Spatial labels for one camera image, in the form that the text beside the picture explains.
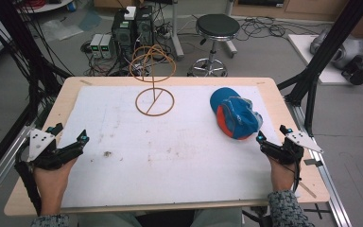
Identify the black metal frame strut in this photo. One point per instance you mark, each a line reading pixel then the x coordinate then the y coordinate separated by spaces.
pixel 15 38
pixel 327 50

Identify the person's left hand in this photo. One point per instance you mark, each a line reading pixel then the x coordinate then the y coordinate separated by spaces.
pixel 52 186

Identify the white box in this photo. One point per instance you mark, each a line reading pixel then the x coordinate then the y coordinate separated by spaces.
pixel 130 12

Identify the white floor platform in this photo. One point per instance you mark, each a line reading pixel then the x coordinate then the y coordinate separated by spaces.
pixel 327 75

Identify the grey power supply unit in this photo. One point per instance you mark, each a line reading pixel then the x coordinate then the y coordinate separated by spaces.
pixel 107 46
pixel 96 45

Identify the black device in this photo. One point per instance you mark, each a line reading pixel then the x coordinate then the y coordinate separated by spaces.
pixel 357 72

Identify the aluminium rail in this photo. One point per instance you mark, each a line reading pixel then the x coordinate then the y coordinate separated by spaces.
pixel 3 170
pixel 327 183

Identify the grey robot shell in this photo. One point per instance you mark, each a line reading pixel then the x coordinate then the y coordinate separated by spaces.
pixel 349 50

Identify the black round stool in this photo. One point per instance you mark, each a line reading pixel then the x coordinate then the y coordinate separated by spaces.
pixel 217 26

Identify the white table mat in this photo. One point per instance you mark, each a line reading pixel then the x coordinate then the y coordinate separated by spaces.
pixel 176 164

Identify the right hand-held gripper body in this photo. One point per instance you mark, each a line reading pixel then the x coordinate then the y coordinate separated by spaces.
pixel 291 148

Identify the black computer tower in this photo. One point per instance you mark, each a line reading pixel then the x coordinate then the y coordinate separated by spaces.
pixel 123 34
pixel 144 25

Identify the person's legs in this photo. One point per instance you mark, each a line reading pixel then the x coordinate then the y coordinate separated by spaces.
pixel 157 219

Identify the blue and orange cap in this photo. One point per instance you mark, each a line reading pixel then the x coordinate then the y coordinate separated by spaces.
pixel 236 115

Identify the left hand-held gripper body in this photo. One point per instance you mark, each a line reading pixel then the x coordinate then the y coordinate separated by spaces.
pixel 39 144

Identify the person's right hand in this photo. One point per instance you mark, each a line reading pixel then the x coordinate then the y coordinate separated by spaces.
pixel 282 176

